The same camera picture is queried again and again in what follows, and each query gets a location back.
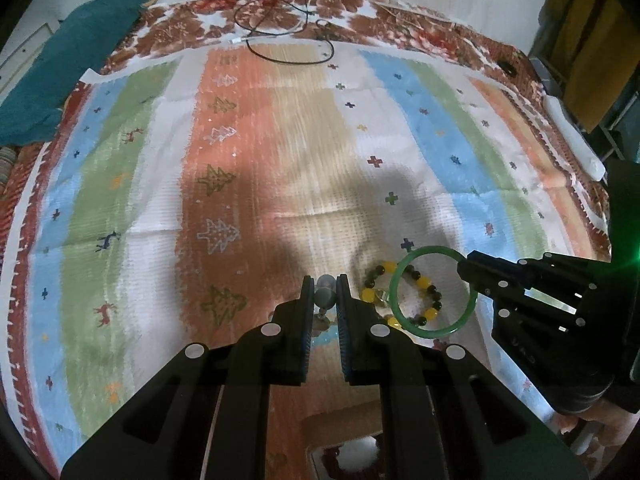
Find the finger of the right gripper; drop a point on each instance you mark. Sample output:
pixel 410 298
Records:
pixel 496 278

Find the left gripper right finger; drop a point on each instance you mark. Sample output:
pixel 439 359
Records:
pixel 444 415

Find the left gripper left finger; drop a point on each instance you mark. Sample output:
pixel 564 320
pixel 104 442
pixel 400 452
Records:
pixel 204 415

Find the green jade bangle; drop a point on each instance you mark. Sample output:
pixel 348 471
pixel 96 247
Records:
pixel 430 290

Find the person right hand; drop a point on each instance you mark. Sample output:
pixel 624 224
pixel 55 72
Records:
pixel 606 424

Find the open metal tin box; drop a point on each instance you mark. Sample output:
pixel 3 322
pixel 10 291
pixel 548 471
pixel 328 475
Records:
pixel 345 444

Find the white bolster pillow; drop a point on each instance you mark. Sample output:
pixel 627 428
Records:
pixel 585 155

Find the striped colourful blanket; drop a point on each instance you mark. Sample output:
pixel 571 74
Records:
pixel 300 185

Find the yellow curtain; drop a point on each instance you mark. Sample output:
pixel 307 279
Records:
pixel 594 49

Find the brown striped pillow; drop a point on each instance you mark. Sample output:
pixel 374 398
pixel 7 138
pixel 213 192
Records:
pixel 8 157

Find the teal folded blanket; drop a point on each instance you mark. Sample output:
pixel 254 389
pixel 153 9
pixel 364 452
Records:
pixel 86 38

